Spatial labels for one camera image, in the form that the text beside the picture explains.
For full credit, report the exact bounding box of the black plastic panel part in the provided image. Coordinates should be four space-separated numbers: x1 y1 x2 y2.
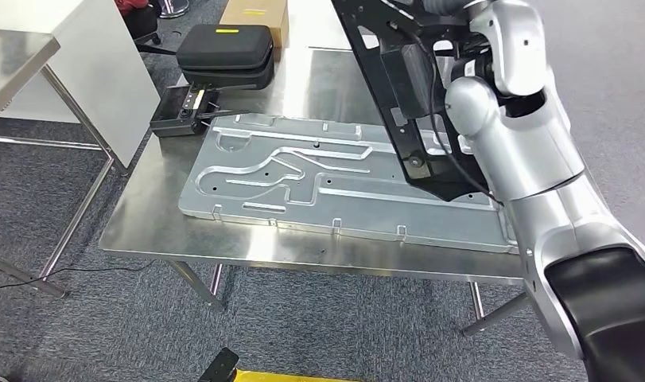
331 0 505 204

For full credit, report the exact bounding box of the steel workbench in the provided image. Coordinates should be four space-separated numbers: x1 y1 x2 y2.
98 45 530 338

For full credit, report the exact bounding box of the stamped sheet metal plate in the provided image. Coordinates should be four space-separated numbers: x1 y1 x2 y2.
177 111 520 255

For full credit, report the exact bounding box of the black device with yellow label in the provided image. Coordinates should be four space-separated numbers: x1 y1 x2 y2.
148 84 250 139

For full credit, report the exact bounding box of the black zip case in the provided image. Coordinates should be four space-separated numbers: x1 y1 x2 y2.
175 23 276 92

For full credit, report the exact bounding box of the yellow floor tape square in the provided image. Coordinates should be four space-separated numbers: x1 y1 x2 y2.
234 368 361 382

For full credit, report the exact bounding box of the brown cardboard box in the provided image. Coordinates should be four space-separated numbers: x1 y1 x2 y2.
219 0 291 49

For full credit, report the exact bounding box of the black flat robot fitting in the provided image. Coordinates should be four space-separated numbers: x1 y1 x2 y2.
197 347 240 382

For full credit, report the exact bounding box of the chrome round base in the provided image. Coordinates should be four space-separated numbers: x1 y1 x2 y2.
158 0 192 19

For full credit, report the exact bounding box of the black office chair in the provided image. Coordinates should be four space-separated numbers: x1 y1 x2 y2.
114 0 179 57

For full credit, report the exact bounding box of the white board panel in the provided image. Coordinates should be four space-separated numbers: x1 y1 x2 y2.
0 0 162 170

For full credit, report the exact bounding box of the steel side table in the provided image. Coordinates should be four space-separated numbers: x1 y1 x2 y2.
0 29 129 300

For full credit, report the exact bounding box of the black camera cable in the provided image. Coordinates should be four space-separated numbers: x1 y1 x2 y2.
401 25 506 208

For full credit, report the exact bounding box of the black floor cable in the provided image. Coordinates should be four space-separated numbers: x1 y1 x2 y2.
0 259 157 299

